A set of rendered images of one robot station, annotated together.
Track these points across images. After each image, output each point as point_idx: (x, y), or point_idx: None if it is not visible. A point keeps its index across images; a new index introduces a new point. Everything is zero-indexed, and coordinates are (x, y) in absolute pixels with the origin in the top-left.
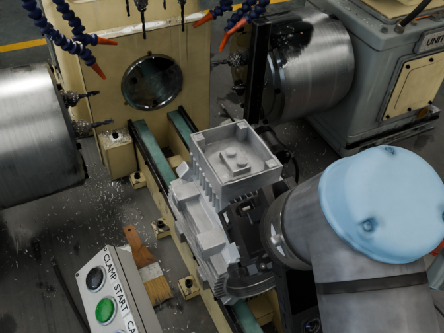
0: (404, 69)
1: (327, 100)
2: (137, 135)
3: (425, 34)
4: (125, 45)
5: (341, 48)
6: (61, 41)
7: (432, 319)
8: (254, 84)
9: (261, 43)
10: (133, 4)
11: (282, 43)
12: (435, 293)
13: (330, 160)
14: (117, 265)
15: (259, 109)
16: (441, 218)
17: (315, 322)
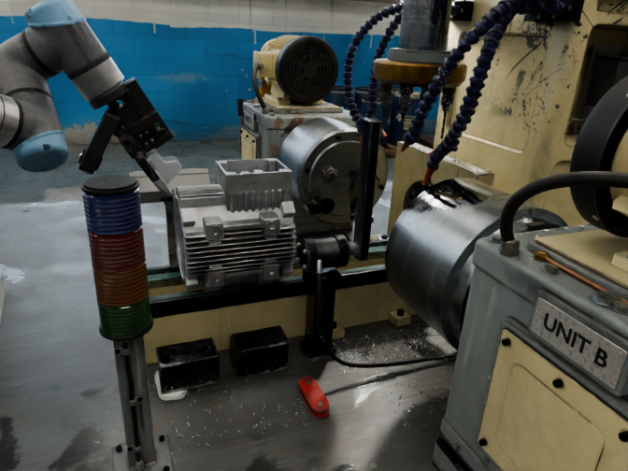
0: (504, 346)
1: (423, 298)
2: (380, 240)
3: (540, 294)
4: (418, 160)
5: (465, 239)
6: (348, 106)
7: (9, 42)
8: (359, 188)
9: (364, 141)
10: (481, 153)
11: (433, 192)
12: (36, 108)
13: (427, 441)
14: (192, 170)
15: (361, 227)
16: (30, 8)
17: (81, 153)
